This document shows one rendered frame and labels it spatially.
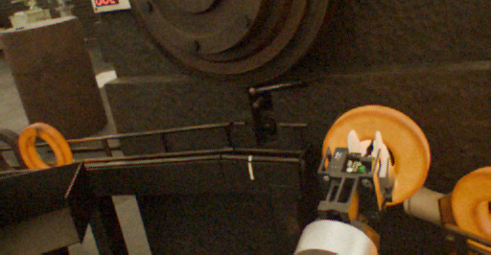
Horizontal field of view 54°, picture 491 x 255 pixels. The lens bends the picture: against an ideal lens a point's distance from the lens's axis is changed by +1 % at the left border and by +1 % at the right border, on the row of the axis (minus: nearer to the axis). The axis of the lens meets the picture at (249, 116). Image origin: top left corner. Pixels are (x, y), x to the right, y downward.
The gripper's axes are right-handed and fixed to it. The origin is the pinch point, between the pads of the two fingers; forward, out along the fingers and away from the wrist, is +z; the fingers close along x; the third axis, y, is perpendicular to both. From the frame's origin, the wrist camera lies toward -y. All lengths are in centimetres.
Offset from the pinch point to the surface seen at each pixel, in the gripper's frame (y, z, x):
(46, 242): -22, -13, 75
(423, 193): -17.9, 7.9, -4.9
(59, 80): -85, 154, 269
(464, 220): -17.0, 2.0, -11.9
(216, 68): 3.0, 18.9, 36.0
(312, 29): 8.6, 22.4, 14.5
